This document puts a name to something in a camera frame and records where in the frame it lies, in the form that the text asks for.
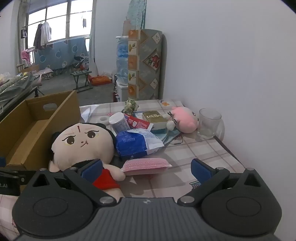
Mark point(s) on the white and teal sponge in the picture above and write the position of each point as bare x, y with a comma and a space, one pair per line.
158, 127

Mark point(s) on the bed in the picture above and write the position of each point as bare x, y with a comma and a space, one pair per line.
20, 98

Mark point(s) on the pink cloth pack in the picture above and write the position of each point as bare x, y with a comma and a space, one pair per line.
145, 165

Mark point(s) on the clear plastic cup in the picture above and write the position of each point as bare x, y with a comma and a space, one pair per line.
208, 125

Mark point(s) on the blue patterned sheet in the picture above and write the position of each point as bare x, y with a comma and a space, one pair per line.
60, 54

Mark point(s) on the stroller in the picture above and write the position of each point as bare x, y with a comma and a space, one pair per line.
79, 62

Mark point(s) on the black hanging bag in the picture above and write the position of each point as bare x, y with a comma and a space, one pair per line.
23, 33

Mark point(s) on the white cylindrical pack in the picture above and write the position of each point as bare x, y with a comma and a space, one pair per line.
119, 122

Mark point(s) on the floral rolled mattress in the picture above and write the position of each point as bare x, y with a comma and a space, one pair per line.
148, 64

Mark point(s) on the green scrunchie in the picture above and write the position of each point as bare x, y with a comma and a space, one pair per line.
131, 106

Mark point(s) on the plaid printed tablecloth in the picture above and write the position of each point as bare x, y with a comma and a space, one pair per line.
196, 153

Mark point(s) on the window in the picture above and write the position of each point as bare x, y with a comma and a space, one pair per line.
57, 20

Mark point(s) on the black-haired plush doll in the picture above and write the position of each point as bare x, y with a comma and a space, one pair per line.
81, 139

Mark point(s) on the red fire extinguisher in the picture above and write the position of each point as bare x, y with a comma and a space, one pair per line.
115, 93

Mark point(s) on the orange bag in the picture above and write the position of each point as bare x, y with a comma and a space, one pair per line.
100, 80

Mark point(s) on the dark hanging jacket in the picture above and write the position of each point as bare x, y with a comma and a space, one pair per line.
37, 37

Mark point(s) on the pink clothing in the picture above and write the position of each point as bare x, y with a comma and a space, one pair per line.
25, 55

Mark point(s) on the white water dispenser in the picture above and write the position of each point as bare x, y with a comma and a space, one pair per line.
122, 92

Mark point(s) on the white hanging garment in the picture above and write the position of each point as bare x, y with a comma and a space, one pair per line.
46, 33

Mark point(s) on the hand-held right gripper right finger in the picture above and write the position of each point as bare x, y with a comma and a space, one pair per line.
201, 171

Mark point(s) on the white tape roll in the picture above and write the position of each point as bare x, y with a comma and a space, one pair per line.
100, 121

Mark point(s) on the green folding stool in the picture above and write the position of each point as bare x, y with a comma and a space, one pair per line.
81, 80

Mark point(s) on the red toothpaste tube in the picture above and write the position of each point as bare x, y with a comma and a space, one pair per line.
138, 122

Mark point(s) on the small hanging garment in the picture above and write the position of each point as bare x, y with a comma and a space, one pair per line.
84, 23

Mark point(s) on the wooden chair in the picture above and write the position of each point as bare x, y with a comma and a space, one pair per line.
27, 68

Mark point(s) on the light blue patterned hanging cloth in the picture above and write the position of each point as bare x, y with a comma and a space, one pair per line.
137, 14

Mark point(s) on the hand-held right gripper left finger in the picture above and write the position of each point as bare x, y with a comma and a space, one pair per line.
92, 171

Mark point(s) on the grey blanket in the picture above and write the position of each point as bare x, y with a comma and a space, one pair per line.
13, 89

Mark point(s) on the blue and white plastic packet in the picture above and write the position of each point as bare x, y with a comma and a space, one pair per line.
129, 143

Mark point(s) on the olive green box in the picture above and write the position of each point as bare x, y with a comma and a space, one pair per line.
153, 115

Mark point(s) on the pink plush toy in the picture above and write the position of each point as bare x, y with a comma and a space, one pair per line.
185, 118

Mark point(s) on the light blue checked towel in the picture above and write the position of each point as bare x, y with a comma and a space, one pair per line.
172, 136

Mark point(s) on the brown cardboard box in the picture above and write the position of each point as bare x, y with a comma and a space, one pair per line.
30, 139

